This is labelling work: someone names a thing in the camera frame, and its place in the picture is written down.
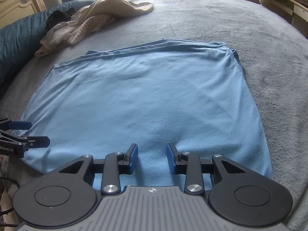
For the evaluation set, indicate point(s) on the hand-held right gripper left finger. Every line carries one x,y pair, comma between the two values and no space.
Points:
133,156

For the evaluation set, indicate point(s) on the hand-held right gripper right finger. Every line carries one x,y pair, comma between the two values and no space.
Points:
171,158

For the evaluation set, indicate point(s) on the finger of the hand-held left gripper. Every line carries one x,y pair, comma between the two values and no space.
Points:
20,125
38,142

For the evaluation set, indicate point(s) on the light blue t-shirt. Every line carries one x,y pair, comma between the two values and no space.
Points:
144,89

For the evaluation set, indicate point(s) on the blue duvet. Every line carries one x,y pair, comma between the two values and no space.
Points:
21,36

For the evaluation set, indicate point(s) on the white garment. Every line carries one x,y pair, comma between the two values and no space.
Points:
60,32

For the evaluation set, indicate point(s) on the black garment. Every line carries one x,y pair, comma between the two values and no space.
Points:
59,16

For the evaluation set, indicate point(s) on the cream carved headboard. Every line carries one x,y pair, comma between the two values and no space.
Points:
16,4

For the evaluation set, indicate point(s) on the pink checked garment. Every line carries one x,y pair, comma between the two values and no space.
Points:
93,22

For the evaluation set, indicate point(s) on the grey bed blanket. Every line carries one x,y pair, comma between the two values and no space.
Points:
240,28

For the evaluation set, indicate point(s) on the beige garment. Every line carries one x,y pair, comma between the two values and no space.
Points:
115,7

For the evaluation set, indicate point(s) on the cream desk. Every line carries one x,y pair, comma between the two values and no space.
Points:
293,7

